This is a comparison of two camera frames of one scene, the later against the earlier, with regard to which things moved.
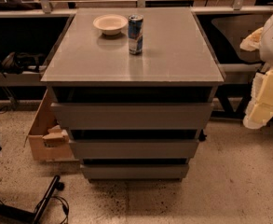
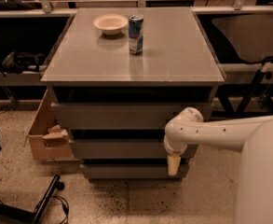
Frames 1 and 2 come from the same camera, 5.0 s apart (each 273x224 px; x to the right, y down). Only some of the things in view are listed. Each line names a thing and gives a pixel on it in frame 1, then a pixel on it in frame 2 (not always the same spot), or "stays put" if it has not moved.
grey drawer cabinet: x=134 y=87 stays put
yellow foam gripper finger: x=267 y=96 to x=176 y=142
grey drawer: x=134 y=148 stays put
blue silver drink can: x=135 y=33 stays put
